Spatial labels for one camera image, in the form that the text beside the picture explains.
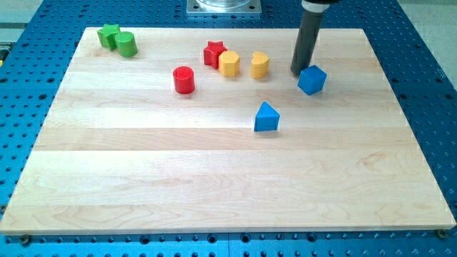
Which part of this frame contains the green star block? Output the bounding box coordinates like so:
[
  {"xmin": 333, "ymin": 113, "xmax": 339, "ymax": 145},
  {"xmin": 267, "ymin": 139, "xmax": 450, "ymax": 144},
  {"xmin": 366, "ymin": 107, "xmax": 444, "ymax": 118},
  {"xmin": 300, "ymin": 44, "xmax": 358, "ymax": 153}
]
[{"xmin": 97, "ymin": 24, "xmax": 121, "ymax": 51}]

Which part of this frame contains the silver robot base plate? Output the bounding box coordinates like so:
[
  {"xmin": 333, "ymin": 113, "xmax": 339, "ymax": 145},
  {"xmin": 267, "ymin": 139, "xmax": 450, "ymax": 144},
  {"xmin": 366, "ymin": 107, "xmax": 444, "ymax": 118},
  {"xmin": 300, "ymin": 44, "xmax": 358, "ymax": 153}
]
[{"xmin": 184, "ymin": 0, "xmax": 262, "ymax": 14}]

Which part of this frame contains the blue triangle block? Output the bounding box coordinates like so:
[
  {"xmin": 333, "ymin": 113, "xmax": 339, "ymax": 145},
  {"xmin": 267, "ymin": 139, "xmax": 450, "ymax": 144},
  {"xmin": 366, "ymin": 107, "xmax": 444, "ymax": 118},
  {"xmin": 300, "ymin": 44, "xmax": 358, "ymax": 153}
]
[{"xmin": 254, "ymin": 101, "xmax": 280, "ymax": 132}]

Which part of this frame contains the yellow heart block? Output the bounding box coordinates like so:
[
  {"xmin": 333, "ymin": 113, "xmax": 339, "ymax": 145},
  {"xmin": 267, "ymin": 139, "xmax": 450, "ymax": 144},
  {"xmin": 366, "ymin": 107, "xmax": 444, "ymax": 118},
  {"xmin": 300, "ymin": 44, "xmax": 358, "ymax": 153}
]
[{"xmin": 251, "ymin": 51, "xmax": 269, "ymax": 79}]

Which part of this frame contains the red star block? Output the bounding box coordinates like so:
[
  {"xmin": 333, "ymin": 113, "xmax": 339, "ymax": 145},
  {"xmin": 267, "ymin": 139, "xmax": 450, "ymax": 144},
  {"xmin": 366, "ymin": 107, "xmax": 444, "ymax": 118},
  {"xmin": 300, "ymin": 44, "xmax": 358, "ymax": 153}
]
[{"xmin": 203, "ymin": 41, "xmax": 227, "ymax": 69}]

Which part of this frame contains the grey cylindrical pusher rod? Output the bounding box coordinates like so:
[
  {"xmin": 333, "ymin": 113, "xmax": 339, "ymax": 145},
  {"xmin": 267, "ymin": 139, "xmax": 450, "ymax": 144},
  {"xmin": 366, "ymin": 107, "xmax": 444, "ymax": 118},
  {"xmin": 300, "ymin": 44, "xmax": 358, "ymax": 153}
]
[{"xmin": 290, "ymin": 9, "xmax": 324, "ymax": 76}]

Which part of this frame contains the yellow hexagon block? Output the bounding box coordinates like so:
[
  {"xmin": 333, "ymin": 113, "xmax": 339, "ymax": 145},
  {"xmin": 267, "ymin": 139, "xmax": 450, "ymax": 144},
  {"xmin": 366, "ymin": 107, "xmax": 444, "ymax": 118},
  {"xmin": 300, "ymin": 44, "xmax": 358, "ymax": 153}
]
[{"xmin": 219, "ymin": 51, "xmax": 240, "ymax": 77}]

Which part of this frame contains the blue cube block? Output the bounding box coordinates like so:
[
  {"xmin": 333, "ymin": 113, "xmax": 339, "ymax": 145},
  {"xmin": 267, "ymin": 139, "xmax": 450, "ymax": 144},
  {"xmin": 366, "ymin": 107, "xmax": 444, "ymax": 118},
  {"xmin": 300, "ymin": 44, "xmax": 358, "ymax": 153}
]
[{"xmin": 298, "ymin": 65, "xmax": 327, "ymax": 96}]

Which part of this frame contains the green cylinder block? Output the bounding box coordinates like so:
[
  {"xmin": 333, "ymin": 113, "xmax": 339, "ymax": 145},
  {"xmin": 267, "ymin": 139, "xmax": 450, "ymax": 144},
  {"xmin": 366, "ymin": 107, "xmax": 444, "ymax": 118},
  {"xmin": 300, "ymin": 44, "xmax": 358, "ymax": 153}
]
[{"xmin": 114, "ymin": 31, "xmax": 138, "ymax": 57}]

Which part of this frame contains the red cylinder block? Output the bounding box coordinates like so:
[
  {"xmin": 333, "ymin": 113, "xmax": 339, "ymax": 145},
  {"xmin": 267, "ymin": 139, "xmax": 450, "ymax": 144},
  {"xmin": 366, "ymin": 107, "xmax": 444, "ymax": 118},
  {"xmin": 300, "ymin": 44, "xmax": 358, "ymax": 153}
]
[{"xmin": 173, "ymin": 66, "xmax": 195, "ymax": 94}]

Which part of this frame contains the light wooden board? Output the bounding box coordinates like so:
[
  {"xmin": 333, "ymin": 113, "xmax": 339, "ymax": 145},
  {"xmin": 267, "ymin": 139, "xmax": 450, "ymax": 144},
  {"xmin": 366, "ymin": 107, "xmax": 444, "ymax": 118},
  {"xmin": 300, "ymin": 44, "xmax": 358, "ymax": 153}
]
[{"xmin": 1, "ymin": 27, "xmax": 456, "ymax": 235}]

